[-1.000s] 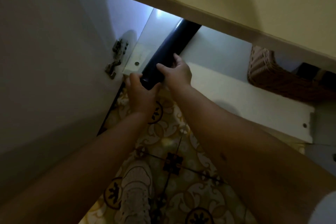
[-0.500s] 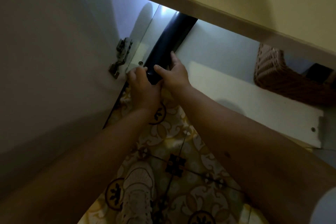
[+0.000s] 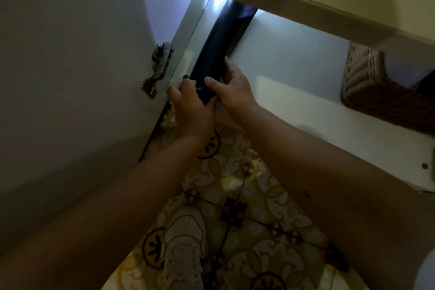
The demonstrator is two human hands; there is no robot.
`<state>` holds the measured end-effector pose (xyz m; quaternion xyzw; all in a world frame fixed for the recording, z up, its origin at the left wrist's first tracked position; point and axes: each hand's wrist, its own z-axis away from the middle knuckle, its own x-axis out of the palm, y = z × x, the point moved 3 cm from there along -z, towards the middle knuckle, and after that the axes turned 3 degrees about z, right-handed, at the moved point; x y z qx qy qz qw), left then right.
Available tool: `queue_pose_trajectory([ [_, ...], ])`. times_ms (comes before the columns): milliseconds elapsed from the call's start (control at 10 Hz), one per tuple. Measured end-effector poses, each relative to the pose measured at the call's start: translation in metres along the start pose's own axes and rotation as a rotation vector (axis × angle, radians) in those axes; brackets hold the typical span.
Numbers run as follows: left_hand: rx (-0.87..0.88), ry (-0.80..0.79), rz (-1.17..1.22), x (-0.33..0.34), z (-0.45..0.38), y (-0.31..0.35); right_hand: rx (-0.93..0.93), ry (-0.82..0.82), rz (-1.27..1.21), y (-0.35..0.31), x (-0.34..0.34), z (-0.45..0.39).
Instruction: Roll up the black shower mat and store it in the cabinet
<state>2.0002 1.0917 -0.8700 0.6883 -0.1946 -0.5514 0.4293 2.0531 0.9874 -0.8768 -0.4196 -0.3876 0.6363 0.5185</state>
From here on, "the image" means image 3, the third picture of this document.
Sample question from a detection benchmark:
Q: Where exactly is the person's left hand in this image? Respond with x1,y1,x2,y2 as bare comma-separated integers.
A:
167,79,217,140

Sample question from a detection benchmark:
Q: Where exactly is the person's right hand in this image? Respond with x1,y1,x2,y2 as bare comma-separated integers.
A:
205,56,261,119

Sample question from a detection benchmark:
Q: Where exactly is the black mat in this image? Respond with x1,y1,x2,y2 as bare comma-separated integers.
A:
188,0,257,106

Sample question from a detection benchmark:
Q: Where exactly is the person's left forearm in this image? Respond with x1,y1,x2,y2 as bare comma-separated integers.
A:
0,133,213,290

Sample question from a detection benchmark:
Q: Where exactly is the person's right forearm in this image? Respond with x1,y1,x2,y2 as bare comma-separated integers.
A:
235,103,435,290

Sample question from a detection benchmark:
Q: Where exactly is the metal cabinet hinge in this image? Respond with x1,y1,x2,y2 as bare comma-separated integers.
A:
141,42,175,100

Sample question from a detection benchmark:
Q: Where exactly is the white cabinet side panel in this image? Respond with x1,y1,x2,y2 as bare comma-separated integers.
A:
169,0,227,84

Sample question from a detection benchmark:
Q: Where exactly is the white cabinet shelf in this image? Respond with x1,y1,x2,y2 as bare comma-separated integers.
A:
217,9,435,193

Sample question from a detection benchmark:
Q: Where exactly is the white cabinet door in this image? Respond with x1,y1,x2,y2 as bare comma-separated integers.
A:
0,0,213,254

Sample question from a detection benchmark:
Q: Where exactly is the white knit sneaker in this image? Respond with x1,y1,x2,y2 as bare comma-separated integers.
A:
159,206,209,290

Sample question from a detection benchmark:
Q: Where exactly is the brown woven basket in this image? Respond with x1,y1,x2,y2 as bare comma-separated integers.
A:
341,42,435,135

